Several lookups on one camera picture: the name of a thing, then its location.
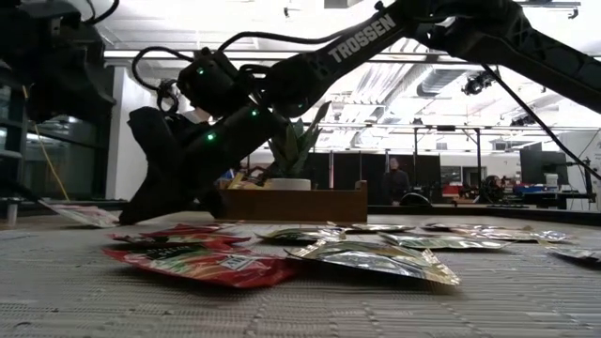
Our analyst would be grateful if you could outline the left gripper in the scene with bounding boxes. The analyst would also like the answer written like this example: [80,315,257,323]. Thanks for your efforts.
[27,41,117,124]

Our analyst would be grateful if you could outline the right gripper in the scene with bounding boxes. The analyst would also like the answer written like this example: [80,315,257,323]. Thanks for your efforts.
[117,100,295,225]

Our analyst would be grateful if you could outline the long light bar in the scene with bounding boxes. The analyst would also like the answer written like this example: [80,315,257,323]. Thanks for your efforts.
[103,49,601,66]

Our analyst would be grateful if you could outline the white plant pot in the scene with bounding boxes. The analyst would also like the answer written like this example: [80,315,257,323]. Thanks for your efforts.
[267,177,312,192]

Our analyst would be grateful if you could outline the brown cardboard box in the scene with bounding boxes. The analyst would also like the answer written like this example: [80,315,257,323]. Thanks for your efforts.
[216,180,369,223]

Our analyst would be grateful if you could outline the green snake plant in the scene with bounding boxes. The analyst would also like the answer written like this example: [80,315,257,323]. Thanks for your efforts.
[262,100,332,180]

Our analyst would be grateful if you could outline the grey woven placemat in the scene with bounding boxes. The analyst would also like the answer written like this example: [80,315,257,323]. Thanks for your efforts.
[0,223,601,338]

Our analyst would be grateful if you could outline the black partition panels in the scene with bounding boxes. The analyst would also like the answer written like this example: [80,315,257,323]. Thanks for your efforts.
[304,150,442,207]

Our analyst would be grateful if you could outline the large silver snack packet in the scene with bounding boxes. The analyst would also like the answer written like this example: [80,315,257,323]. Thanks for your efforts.
[285,239,462,286]

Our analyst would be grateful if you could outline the person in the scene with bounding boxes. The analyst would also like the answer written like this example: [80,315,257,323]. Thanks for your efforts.
[483,174,506,203]
[382,157,414,207]

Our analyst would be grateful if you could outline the black track light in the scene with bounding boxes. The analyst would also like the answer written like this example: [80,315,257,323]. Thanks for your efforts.
[462,69,501,97]

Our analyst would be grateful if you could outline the black computer monitor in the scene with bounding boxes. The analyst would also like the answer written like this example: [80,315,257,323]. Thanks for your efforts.
[519,143,569,187]

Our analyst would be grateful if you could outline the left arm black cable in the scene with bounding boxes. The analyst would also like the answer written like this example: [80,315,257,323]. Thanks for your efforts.
[84,0,121,24]

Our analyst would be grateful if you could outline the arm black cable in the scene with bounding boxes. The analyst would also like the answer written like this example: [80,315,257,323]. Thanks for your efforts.
[84,0,121,24]
[131,27,358,102]

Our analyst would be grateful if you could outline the yellow cable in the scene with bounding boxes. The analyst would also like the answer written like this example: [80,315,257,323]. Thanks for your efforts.
[39,135,70,202]

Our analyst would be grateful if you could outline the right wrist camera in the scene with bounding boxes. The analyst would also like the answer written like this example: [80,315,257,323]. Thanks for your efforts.
[176,46,245,118]

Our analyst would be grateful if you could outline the small grey post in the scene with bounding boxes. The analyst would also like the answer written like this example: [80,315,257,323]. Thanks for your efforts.
[2,196,23,227]

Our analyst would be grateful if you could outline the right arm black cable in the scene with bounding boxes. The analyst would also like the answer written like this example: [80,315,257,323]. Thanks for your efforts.
[131,27,358,102]

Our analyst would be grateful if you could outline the long thin black cable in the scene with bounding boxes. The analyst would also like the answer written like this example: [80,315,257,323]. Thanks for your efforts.
[481,63,601,182]

